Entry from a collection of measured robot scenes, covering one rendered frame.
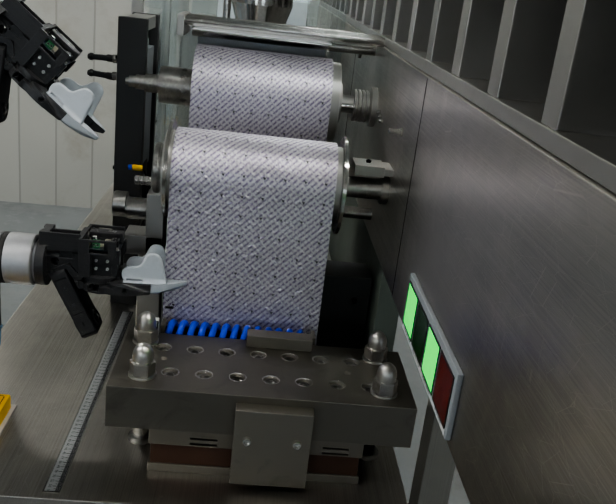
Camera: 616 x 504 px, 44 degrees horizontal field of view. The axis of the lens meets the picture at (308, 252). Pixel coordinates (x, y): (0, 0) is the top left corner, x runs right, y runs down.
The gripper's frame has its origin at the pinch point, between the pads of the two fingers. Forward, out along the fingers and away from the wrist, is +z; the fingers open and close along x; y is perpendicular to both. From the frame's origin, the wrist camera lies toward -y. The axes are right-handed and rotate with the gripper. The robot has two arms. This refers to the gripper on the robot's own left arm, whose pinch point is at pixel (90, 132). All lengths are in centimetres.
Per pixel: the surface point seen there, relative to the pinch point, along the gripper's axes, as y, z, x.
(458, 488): -37, 161, 98
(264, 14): 25, 8, 66
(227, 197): 8.7, 19.7, -5.9
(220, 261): 1.0, 25.8, -6.1
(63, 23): -82, -62, 361
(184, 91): 9.5, 5.9, 22.2
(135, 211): -5.1, 12.7, 1.9
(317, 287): 8.3, 38.8, -5.9
